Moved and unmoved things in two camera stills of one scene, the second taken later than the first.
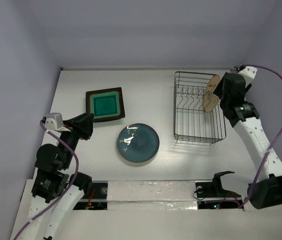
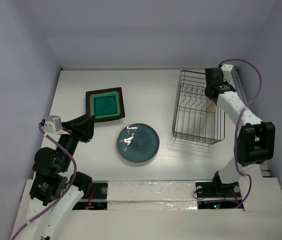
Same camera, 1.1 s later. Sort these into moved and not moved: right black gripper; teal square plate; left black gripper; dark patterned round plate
Moved: right black gripper
Not moved: teal square plate; left black gripper; dark patterned round plate
